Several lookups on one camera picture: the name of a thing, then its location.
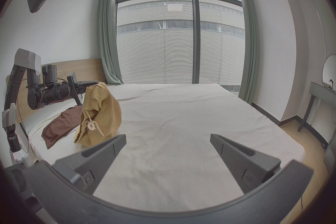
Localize round white mirror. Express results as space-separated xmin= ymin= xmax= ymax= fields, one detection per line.
xmin=321 ymin=54 xmax=336 ymax=87

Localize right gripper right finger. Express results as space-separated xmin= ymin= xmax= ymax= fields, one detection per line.
xmin=210 ymin=134 xmax=281 ymax=195

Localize grey side table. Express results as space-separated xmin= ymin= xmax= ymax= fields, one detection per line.
xmin=297 ymin=81 xmax=336 ymax=139

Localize bed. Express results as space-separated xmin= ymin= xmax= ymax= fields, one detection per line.
xmin=6 ymin=58 xmax=306 ymax=212

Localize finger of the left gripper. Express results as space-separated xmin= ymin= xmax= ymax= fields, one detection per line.
xmin=77 ymin=81 xmax=99 ymax=95

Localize brown garment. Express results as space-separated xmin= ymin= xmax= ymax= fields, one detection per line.
xmin=41 ymin=105 xmax=83 ymax=150

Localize tan shorts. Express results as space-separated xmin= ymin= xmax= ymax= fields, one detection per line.
xmin=73 ymin=82 xmax=122 ymax=147

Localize grey-green curtain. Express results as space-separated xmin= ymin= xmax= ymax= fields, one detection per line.
xmin=232 ymin=0 xmax=257 ymax=104
xmin=98 ymin=0 xmax=124 ymax=85

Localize window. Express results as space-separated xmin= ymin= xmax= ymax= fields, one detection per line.
xmin=115 ymin=0 xmax=245 ymax=93

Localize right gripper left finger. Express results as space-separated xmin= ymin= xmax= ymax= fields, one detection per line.
xmin=54 ymin=134 xmax=127 ymax=195

